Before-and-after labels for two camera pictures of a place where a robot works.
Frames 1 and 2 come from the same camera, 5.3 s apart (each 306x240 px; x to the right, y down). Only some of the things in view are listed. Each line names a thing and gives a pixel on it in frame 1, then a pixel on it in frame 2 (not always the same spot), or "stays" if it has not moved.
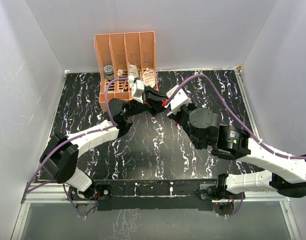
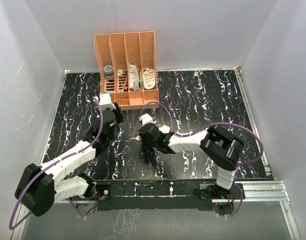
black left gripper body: [136, 107] to [118, 115]
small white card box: [120, 72] stays
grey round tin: [109, 72] stays
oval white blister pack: [149, 77] stays
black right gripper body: [182, 117] to [151, 143]
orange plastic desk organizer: [123, 55] stays
